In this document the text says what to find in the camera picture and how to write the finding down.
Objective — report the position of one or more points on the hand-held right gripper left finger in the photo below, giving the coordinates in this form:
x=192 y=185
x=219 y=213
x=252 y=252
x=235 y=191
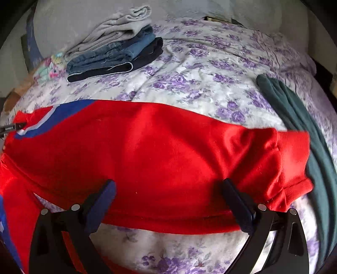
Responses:
x=101 y=208

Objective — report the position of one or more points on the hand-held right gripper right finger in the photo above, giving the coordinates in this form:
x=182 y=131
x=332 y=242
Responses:
x=241 y=210

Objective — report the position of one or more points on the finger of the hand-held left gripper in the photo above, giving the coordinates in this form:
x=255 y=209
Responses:
x=11 y=128

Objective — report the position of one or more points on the red jacket with blue stripe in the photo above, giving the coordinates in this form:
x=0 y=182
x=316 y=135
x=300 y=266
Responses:
x=158 y=158

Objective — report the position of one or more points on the folded grey pants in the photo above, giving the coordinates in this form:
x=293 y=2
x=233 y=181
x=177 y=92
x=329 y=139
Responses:
x=113 y=29

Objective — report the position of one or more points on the folded black pants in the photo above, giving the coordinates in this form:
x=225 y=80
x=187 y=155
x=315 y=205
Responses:
x=147 y=55

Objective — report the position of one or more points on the brown wooden board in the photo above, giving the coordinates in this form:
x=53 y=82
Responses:
x=18 y=94

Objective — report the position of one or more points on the folded colourful floral blanket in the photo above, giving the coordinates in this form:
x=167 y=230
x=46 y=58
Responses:
x=50 y=68

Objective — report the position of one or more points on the dark green cloth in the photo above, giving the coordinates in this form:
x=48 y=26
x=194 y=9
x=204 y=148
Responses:
x=297 y=118

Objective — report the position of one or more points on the folded blue jeans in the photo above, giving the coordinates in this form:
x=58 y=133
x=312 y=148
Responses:
x=105 y=58

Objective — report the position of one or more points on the purple floral bed sheet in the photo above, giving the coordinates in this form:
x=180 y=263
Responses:
x=197 y=79

